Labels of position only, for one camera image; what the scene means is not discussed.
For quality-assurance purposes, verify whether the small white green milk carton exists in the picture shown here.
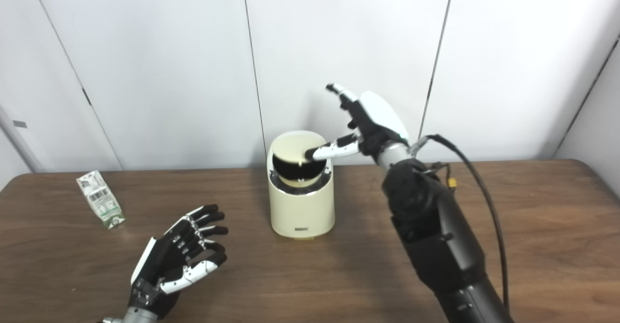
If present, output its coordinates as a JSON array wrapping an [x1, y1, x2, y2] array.
[[76, 170, 126, 230]]

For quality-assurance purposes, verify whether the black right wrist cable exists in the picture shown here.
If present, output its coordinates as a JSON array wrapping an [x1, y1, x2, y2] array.
[[412, 134, 510, 314]]

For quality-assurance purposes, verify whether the round cream bin lid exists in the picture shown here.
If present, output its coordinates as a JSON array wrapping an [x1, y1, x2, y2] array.
[[271, 135, 328, 165]]

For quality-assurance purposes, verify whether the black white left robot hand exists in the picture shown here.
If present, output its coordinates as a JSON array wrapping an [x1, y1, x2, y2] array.
[[127, 204, 229, 320]]

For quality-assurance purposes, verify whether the cream-colored desktop trash bin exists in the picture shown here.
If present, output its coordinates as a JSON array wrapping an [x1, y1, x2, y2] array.
[[267, 130, 336, 240]]

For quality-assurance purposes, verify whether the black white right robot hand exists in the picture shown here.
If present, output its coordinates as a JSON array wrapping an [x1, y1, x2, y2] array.
[[304, 83, 410, 169]]

